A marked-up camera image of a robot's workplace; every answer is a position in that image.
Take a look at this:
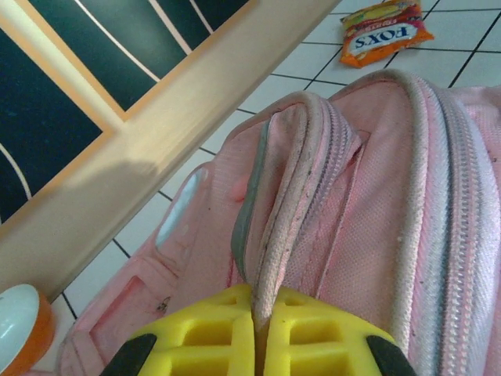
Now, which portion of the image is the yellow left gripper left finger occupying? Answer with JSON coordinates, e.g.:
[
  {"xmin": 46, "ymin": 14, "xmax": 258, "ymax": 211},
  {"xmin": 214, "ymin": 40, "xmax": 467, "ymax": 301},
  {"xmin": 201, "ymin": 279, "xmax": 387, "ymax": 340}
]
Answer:
[{"xmin": 100, "ymin": 284, "xmax": 256, "ymax": 376}]

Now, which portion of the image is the white orange bowl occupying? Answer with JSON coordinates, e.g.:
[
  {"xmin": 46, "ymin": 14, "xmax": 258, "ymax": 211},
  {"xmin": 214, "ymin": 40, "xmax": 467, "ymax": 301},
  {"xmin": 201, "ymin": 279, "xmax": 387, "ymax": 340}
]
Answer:
[{"xmin": 0, "ymin": 284, "xmax": 56, "ymax": 376}]

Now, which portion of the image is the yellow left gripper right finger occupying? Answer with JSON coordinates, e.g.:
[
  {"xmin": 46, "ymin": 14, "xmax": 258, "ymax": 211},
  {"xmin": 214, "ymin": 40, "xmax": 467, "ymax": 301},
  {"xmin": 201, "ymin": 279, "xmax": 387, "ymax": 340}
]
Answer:
[{"xmin": 265, "ymin": 287, "xmax": 420, "ymax": 376}]

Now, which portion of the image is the pink student backpack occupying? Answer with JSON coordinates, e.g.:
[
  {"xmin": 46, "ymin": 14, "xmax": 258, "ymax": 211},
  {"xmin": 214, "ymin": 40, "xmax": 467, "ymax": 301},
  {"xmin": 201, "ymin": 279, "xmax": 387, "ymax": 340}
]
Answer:
[{"xmin": 57, "ymin": 68, "xmax": 501, "ymax": 376}]

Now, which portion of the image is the orange Fox's candy packet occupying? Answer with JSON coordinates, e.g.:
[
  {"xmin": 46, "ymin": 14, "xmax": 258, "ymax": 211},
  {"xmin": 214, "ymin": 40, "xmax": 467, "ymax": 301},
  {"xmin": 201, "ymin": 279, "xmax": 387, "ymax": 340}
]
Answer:
[{"xmin": 338, "ymin": 0, "xmax": 435, "ymax": 70}]

